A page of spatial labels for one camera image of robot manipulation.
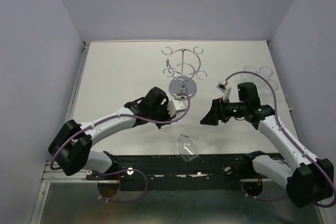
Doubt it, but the chrome wine glass rack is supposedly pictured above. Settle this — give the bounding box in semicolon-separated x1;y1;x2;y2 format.
161;46;208;101

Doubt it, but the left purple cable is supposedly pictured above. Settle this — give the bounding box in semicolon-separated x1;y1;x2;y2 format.
49;95;192;204

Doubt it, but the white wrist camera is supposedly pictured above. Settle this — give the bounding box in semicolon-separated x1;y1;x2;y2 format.
217;80;232;101
167;99;187;118

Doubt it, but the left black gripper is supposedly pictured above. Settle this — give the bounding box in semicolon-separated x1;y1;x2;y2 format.
150;101;177;130

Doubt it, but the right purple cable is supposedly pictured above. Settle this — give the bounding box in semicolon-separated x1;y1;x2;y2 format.
225;69;335;206

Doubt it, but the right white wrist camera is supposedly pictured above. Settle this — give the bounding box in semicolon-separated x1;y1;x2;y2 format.
217;80;232;101

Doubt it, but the aluminium rail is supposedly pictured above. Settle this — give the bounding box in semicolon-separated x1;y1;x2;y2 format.
41;162;87;183

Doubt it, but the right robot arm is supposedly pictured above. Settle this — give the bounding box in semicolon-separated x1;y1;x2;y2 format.
200;82;335;208

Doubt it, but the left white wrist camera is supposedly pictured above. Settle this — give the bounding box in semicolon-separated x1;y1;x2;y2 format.
167;99;187;118

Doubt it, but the clear wine glass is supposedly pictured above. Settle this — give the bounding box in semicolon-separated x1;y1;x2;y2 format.
239;65;257;83

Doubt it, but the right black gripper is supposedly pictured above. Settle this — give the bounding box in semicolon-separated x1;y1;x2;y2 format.
201;96;247;125

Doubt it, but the purple cable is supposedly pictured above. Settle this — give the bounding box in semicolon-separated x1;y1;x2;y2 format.
225;69;335;206
49;95;192;204

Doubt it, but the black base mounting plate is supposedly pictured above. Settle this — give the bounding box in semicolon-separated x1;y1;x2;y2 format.
86;154;265;196

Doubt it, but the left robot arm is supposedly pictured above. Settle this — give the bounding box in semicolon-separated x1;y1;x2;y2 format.
48;87;182;179

